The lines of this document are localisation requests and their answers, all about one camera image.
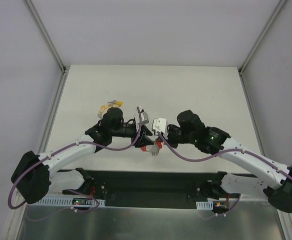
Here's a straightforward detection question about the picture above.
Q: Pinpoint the purple cable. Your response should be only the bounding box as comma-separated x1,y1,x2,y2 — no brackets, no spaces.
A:
158,132,292,221
7,106,143,222

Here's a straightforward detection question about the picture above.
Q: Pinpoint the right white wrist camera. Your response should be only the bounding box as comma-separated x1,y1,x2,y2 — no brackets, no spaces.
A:
152,118,168,137

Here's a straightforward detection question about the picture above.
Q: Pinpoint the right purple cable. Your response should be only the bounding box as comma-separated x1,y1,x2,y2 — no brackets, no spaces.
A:
158,132,292,221

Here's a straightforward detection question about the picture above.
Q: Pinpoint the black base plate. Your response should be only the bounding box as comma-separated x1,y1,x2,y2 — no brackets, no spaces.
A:
62,170,239,209

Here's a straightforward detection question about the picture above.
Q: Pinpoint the right white cable duct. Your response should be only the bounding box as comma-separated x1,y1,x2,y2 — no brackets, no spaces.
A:
196,200,214,211

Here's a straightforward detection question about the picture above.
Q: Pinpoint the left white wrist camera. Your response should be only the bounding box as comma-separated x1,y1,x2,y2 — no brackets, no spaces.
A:
134,106,149,130

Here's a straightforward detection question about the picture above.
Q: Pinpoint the left aluminium frame post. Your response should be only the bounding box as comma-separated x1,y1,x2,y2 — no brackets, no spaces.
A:
24,0,69,73

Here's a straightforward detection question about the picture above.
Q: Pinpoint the left white cable duct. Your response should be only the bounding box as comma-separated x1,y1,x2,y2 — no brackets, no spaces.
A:
32,196,106,208

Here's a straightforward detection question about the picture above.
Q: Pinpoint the red key fob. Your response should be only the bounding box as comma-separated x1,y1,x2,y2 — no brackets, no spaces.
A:
156,140,163,149

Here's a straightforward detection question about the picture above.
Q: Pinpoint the aluminium frame post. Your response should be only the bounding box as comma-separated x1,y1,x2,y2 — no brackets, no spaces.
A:
238,0,289,75
24,0,69,73

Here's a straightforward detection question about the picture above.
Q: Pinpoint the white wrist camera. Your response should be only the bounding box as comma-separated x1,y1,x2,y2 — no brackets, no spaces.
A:
134,106,149,130
152,118,168,137

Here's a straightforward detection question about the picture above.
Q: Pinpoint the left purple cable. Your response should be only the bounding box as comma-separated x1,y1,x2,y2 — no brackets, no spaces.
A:
7,106,143,222

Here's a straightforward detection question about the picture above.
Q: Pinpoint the right aluminium frame post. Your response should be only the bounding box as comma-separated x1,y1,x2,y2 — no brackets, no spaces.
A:
238,0,289,75

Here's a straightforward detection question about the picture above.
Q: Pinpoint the yellow key tag with keys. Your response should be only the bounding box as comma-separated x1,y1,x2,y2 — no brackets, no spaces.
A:
97,100,123,119

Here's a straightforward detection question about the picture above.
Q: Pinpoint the white cable duct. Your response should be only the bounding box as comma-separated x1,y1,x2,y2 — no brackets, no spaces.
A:
196,200,214,211
32,196,106,208

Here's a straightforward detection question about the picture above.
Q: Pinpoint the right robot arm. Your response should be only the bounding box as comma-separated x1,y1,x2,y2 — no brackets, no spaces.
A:
156,110,292,213

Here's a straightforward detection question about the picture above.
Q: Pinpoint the red-handled metal keyring organizer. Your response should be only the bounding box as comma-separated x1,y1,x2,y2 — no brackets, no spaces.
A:
140,142,161,156

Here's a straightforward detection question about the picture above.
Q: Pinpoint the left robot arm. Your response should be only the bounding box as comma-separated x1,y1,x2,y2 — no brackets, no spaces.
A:
11,107,154,204

